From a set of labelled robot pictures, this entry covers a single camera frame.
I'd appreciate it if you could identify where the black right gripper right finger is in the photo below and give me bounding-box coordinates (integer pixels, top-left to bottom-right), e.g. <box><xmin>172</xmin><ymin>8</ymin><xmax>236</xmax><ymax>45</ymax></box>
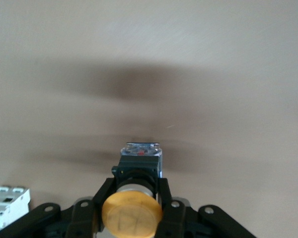
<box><xmin>155</xmin><ymin>178</ymin><xmax>258</xmax><ymax>238</ymax></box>

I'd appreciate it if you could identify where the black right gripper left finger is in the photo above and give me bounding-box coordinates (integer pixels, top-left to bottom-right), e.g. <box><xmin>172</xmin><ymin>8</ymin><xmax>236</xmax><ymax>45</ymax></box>
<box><xmin>0</xmin><ymin>177</ymin><xmax>118</xmax><ymax>238</ymax></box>

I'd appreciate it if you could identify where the yellow mushroom push button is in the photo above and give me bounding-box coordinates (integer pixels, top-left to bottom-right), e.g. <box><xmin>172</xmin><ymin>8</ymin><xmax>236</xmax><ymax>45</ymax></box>
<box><xmin>101</xmin><ymin>141</ymin><xmax>164</xmax><ymax>238</ymax></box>

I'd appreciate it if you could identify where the white circuit breaker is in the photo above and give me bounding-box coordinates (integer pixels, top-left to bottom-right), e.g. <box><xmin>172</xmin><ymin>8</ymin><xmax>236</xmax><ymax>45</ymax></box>
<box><xmin>0</xmin><ymin>186</ymin><xmax>31</xmax><ymax>232</ymax></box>

